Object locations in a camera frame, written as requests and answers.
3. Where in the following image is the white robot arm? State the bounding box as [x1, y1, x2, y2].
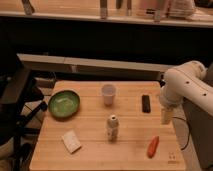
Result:
[159, 61, 213, 124]

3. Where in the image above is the white plastic bottle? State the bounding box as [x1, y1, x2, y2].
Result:
[107, 115, 119, 142]

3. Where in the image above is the black rectangular bar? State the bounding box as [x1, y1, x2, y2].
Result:
[142, 95, 151, 113]

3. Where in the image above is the orange carrot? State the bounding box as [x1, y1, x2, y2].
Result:
[147, 136, 159, 158]

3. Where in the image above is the translucent plastic cup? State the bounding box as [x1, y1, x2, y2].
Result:
[101, 84, 116, 106]

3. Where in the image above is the white sponge block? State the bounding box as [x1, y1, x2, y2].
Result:
[62, 130, 81, 153]

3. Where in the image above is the green bowl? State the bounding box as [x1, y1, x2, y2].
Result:
[48, 90, 80, 119]

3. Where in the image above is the black office chair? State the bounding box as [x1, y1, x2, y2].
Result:
[0, 54, 47, 171]

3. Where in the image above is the black cable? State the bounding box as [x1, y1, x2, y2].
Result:
[173, 114, 191, 151]

